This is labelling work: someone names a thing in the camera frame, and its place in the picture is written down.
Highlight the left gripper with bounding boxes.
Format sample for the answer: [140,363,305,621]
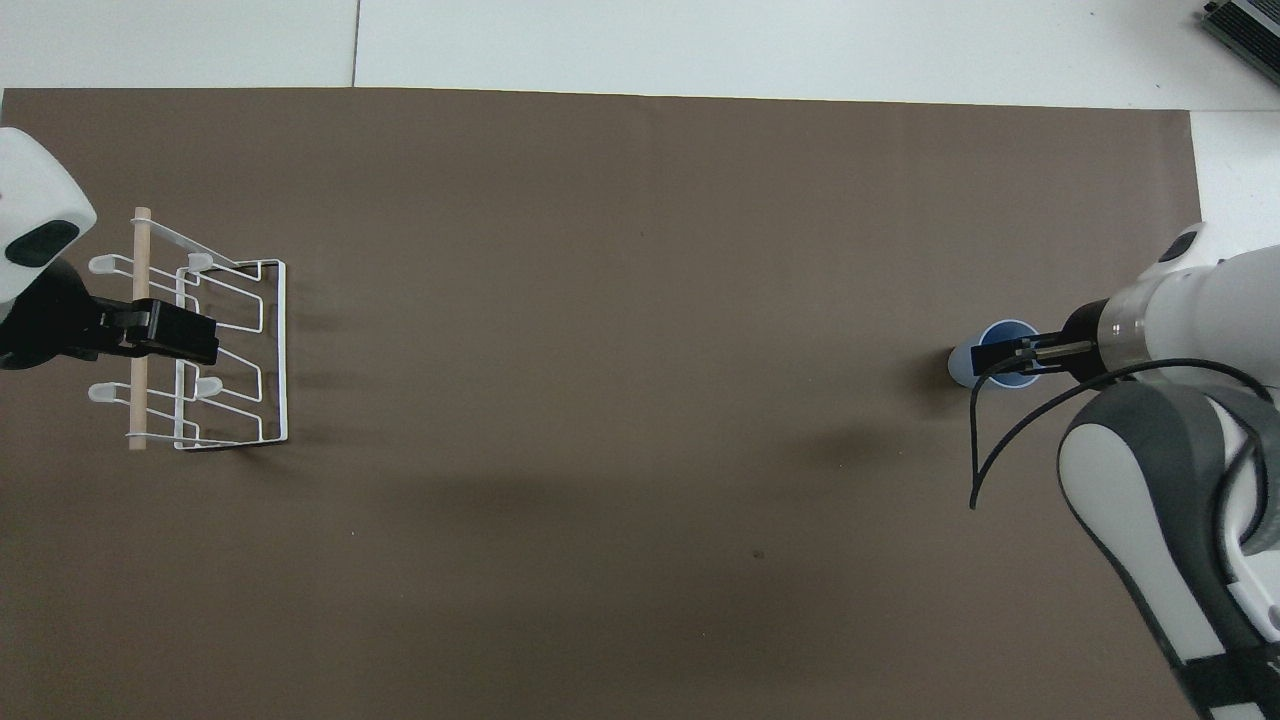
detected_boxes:
[0,258,133,373]

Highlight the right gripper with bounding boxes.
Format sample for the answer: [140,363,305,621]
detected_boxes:
[1030,299,1112,389]

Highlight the blue cup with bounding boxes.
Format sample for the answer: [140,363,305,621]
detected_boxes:
[947,319,1047,392]

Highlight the white wire cup holder rack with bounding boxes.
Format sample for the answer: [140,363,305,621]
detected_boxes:
[88,206,290,452]

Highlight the dark ribbed device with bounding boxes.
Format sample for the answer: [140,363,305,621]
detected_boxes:
[1202,0,1280,60]

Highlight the black cable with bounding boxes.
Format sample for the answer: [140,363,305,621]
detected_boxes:
[967,358,1277,512]

